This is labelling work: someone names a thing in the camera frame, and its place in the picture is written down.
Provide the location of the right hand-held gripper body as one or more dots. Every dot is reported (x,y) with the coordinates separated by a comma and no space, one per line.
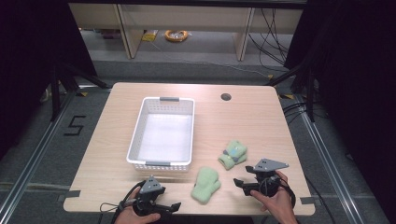
(267,182)

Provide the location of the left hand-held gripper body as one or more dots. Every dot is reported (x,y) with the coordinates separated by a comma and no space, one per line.
(149,186)

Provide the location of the green mitten with blue pattern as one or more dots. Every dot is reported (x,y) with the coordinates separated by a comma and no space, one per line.
(233,155)

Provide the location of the plain green mitten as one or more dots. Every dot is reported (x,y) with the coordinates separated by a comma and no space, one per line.
(205,186)

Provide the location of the white plastic basket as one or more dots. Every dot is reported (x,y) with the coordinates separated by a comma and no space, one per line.
(163,133)

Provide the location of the person's right hand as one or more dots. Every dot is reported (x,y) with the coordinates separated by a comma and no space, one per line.
(280,202)

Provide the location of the person's left hand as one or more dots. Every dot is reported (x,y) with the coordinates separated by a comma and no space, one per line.
(130,216)

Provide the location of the grey tape strip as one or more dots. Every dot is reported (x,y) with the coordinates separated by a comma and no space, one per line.
(307,200)
(73,193)

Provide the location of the dark round table grommet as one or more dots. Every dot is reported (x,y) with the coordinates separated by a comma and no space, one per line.
(226,96)

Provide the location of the black metal stand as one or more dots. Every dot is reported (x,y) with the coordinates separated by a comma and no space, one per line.
(303,87)
(62,90)

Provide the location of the black curtain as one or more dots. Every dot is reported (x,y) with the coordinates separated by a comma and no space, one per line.
(34,62)
(358,77)

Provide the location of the yellow packet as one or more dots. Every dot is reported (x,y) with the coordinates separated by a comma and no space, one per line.
(150,36)

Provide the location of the metal floor rail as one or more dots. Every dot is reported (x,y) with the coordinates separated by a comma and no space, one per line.
(34,155)
(330,165)

